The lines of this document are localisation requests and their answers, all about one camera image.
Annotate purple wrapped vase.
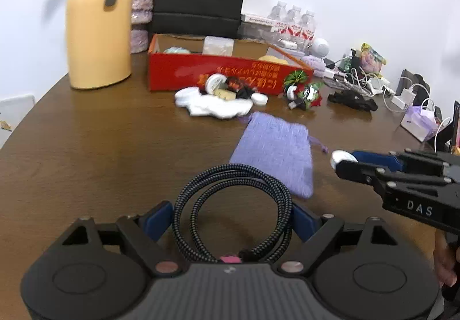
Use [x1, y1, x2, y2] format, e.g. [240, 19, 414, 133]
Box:
[130, 0, 154, 54]

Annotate water bottle right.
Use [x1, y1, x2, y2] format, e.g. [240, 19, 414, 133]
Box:
[300, 10, 316, 50]

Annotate iridescent plastic item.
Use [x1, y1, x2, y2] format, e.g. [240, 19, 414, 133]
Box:
[164, 46, 191, 55]

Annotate yellow thermos jug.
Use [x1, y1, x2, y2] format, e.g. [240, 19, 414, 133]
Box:
[66, 0, 132, 90]

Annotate braided usb cable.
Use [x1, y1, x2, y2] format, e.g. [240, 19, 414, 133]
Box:
[172, 163, 294, 265]

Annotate white flat box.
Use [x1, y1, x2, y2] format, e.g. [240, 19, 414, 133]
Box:
[241, 14, 277, 28]

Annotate white bottle cap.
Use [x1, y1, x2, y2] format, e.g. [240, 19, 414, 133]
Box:
[330, 150, 358, 170]

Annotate colourful snack packet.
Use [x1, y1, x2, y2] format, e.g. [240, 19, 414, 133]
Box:
[360, 43, 387, 75]

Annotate white charger cables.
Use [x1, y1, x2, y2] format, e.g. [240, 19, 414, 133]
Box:
[332, 57, 452, 143]

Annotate white round container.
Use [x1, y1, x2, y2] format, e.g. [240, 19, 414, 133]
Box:
[205, 73, 227, 95]

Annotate red green ribbon item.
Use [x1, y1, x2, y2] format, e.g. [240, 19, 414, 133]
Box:
[283, 70, 323, 111]

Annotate black cloth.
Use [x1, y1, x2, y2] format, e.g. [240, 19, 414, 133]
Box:
[327, 90, 378, 112]

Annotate round white speaker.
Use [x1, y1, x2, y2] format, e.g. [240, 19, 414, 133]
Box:
[310, 37, 330, 58]

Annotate water bottle middle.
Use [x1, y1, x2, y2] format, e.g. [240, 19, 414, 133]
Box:
[285, 6, 302, 43]

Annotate white plastic bottle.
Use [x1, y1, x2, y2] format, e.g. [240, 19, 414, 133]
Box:
[202, 36, 235, 56]

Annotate purple white box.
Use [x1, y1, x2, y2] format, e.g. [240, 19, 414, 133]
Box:
[400, 106, 438, 142]

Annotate purple fabric pouch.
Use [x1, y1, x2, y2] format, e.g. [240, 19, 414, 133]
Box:
[229, 111, 328, 198]

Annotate white round lid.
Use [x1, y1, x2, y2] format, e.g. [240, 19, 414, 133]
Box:
[250, 93, 268, 106]

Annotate water bottle left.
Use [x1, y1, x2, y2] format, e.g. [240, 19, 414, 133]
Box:
[268, 1, 287, 39]

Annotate white cloth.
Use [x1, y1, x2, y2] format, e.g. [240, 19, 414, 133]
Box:
[175, 86, 253, 119]

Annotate yellow plush toy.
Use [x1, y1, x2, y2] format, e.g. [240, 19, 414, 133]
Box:
[258, 55, 288, 65]

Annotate red cardboard box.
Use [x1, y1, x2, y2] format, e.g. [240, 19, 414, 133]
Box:
[148, 34, 313, 95]

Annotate purple knitted item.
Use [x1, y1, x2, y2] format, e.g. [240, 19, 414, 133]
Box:
[301, 55, 326, 78]

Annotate water bottle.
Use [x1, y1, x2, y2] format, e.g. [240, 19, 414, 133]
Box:
[268, 1, 287, 39]
[285, 6, 302, 43]
[300, 10, 316, 50]

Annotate person right hand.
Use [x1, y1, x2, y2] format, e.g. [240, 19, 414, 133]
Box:
[433, 230, 459, 287]

